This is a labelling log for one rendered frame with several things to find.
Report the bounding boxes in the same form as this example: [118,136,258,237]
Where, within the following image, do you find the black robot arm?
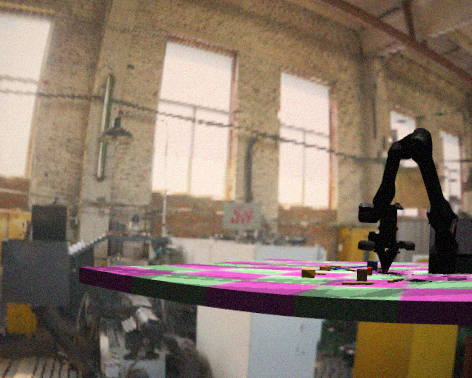
[358,128,458,251]

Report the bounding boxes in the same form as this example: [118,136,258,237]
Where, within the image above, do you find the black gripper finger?
[385,250,401,272]
[373,250,387,273]

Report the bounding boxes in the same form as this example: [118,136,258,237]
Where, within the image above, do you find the small brown wooden block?
[301,269,316,278]

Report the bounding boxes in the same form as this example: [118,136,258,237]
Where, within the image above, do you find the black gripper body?
[358,224,415,252]

